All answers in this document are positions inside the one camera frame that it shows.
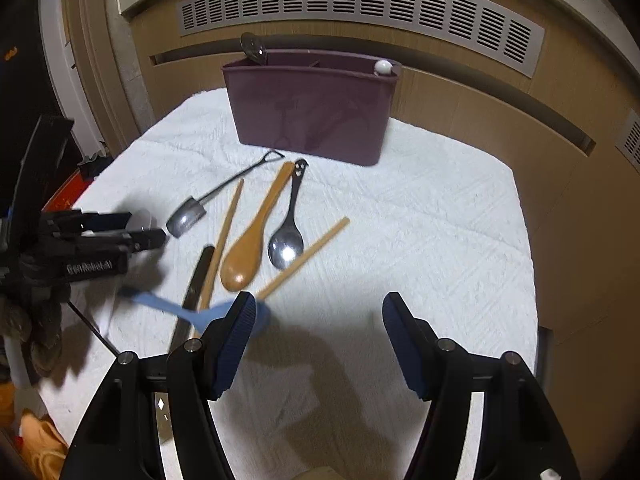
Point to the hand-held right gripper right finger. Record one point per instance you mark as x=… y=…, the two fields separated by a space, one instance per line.
x=405 y=347

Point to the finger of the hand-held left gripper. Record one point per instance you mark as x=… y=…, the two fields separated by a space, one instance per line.
x=110 y=222
x=135 y=242

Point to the white towel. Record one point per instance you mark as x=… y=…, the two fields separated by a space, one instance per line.
x=400 y=240

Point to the long grey vent grille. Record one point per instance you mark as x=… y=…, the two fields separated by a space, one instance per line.
x=360 y=7

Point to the wooden spoon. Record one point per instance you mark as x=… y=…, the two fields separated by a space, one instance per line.
x=245 y=255

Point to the purple utensil holder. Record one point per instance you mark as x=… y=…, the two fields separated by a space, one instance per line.
x=310 y=110

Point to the beige wooden radiator cover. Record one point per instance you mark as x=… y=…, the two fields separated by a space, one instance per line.
x=475 y=110

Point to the shovel-shaped metal spoon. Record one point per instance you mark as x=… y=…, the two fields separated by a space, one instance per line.
x=187 y=217

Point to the orange cloth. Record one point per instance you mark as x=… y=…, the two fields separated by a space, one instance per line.
x=35 y=435

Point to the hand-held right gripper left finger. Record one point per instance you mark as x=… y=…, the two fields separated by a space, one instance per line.
x=235 y=345

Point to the white ball-tipped utensil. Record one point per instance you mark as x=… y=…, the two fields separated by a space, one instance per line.
x=383 y=67

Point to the blue plastic spoon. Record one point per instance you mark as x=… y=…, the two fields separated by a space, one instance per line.
x=165 y=305

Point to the wooden chopstick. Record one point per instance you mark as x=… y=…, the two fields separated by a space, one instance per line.
x=310 y=255
x=227 y=220

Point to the red board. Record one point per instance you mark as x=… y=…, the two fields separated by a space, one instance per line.
x=65 y=192

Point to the white ledge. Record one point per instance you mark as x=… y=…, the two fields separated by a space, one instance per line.
x=575 y=5

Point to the small grey vent grille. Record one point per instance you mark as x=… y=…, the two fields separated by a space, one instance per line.
x=631 y=140

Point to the person's left hand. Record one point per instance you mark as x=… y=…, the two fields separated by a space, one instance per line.
x=40 y=330

